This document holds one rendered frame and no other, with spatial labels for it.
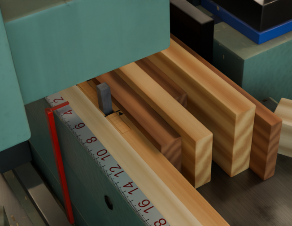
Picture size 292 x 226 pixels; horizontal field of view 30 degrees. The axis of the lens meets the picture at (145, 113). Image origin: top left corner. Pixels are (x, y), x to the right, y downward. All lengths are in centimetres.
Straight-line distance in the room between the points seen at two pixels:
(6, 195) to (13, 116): 27
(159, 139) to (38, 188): 20
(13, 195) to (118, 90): 19
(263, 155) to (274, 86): 12
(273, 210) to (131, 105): 15
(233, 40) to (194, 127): 12
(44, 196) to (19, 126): 23
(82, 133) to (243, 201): 14
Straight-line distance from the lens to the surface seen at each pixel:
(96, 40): 40
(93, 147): 43
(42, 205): 58
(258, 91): 54
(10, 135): 37
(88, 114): 46
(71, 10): 38
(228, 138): 45
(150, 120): 46
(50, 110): 46
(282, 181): 48
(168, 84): 49
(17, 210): 60
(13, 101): 35
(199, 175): 46
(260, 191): 47
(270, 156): 46
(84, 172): 45
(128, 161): 42
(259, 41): 52
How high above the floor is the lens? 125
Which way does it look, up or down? 41 degrees down
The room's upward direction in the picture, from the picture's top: 3 degrees counter-clockwise
